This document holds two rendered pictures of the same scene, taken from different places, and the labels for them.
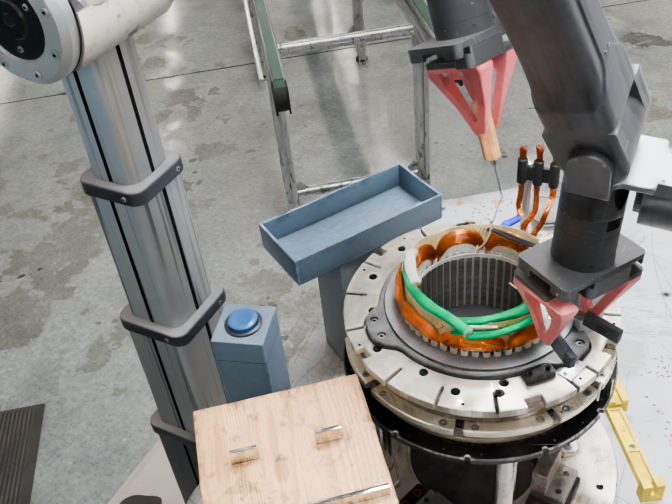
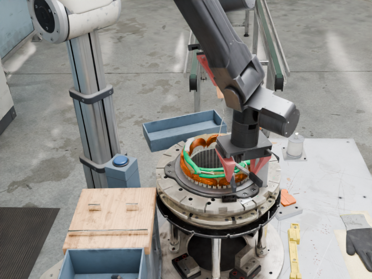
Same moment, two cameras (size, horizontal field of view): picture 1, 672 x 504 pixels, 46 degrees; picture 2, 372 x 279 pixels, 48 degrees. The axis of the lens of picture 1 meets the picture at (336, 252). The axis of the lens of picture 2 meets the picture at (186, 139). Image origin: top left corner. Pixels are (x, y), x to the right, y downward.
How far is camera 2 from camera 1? 30 cm
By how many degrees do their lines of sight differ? 11
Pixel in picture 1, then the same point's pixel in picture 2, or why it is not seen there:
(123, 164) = (85, 84)
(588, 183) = (232, 102)
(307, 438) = (123, 207)
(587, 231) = (239, 128)
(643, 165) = (259, 99)
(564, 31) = (208, 31)
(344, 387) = (148, 191)
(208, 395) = not seen: hidden behind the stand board
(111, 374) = not seen: hidden behind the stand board
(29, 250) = (73, 139)
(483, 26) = not seen: hidden behind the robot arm
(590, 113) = (224, 68)
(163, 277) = (96, 139)
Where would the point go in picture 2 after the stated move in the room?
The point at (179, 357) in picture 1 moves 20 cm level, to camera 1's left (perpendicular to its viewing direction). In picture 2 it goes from (99, 179) to (45, 175)
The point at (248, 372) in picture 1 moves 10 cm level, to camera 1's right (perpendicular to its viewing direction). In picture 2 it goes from (119, 184) to (152, 186)
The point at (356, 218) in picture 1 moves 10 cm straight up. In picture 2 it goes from (188, 129) to (187, 103)
